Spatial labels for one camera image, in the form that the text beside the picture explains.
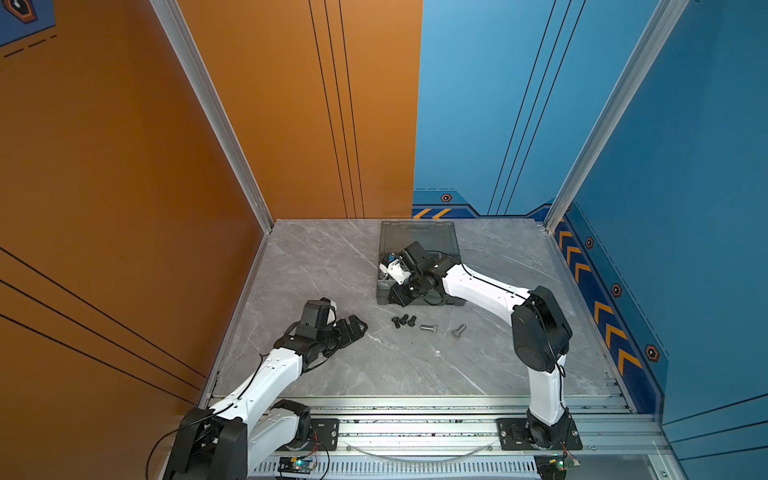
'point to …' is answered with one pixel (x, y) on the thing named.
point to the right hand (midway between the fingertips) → (390, 296)
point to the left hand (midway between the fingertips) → (358, 330)
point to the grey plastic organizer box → (438, 236)
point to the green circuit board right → (551, 466)
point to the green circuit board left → (298, 464)
